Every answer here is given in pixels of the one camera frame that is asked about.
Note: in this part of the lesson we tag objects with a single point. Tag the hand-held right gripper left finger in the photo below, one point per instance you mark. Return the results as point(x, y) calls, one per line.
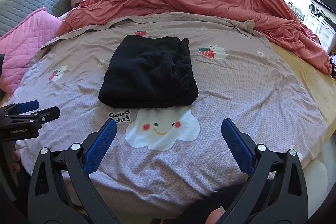
point(101, 145)

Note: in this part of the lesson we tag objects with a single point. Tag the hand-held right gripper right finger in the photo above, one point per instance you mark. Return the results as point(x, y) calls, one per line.
point(236, 145)

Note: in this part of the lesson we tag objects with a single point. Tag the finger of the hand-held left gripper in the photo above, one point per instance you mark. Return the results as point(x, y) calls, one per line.
point(27, 106)
point(31, 117)

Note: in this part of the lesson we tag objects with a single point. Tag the black sweater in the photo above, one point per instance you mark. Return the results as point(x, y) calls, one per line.
point(141, 74)

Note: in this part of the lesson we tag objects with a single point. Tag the person's left hand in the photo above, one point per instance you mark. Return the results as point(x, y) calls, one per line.
point(15, 161)

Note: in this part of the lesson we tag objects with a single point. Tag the person's right hand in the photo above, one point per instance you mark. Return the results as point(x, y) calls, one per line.
point(214, 217)

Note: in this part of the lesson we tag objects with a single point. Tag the pink quilted pillow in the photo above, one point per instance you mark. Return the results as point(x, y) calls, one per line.
point(29, 40)

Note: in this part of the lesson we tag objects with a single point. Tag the yellow bed sheet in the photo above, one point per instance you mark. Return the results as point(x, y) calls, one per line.
point(309, 69)

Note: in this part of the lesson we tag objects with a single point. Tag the white dresser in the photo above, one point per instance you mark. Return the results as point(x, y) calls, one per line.
point(324, 32)

